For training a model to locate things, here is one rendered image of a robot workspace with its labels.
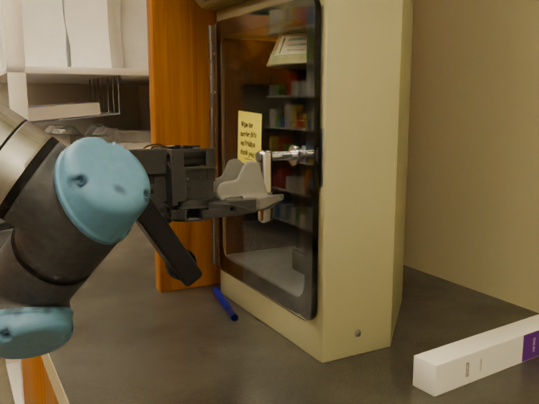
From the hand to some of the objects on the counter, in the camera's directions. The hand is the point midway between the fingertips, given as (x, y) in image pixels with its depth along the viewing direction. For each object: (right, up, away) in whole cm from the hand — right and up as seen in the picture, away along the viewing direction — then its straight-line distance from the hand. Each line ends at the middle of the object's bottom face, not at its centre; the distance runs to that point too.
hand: (269, 202), depth 74 cm
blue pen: (-7, -17, +22) cm, 29 cm away
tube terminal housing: (+10, -17, +21) cm, 29 cm away
